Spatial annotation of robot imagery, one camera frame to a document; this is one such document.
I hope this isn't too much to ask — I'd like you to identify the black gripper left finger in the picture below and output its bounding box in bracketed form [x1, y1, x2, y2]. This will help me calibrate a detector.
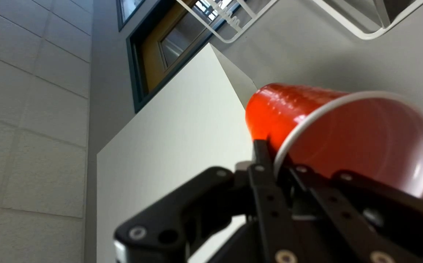
[113, 137, 305, 263]

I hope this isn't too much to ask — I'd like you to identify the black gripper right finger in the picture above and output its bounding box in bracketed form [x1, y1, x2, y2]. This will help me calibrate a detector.
[289, 162, 423, 263]

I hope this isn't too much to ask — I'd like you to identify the red plastic cup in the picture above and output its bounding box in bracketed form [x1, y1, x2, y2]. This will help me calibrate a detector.
[245, 81, 423, 198]

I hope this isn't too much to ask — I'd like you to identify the white cabinet panel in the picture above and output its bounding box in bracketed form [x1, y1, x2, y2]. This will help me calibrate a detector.
[96, 42, 271, 263]

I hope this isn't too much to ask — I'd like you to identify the dark framed window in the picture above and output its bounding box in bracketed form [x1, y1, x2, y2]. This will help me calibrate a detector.
[116, 0, 252, 113]

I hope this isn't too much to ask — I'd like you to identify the wire rack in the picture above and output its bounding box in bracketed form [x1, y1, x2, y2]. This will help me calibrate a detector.
[175, 0, 423, 46]

